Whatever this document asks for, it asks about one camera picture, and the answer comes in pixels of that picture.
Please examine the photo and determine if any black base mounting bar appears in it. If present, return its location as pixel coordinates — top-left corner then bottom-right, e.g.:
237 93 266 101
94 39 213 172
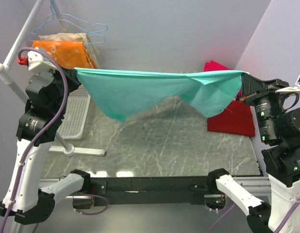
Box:
81 176 223 205

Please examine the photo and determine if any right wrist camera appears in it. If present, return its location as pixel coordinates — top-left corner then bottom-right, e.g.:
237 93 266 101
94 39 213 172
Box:
275 74 300 95

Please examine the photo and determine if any teal t shirt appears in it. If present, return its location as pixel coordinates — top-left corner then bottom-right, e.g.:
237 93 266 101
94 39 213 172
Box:
75 67 244 122

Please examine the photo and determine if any dark red folded t shirt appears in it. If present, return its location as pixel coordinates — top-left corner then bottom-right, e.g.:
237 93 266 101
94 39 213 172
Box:
207 100 255 137

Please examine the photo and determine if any white plastic laundry basket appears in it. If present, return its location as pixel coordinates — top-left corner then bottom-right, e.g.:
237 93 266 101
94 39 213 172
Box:
57 85 91 140

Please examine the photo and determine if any aluminium rail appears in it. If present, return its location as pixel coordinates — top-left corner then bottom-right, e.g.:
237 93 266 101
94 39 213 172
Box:
39 177 271 196

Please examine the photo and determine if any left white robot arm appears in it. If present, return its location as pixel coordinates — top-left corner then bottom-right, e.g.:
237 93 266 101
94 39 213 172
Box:
0 69 92 225

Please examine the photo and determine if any beige hanging cloth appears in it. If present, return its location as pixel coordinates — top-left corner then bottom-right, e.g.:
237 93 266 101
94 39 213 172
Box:
39 33 100 68

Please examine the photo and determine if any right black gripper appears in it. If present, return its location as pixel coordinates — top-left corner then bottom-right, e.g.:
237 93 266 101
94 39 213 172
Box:
238 70 291 139

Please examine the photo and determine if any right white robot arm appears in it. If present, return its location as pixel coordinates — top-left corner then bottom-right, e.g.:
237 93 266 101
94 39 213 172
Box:
207 74 300 233

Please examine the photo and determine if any orange patterned cloth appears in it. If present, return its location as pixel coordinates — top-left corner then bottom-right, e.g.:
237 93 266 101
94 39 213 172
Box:
32 40 99 69

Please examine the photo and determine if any white clothes rack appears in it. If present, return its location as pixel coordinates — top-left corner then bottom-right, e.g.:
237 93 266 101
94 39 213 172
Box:
0 0 105 157

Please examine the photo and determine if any pink folded t shirt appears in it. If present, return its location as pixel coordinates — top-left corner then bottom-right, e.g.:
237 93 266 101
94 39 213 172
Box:
203 60 231 72

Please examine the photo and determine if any blue wire hanger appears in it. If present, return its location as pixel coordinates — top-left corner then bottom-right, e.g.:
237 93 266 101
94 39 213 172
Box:
29 0 108 38
26 31 106 46

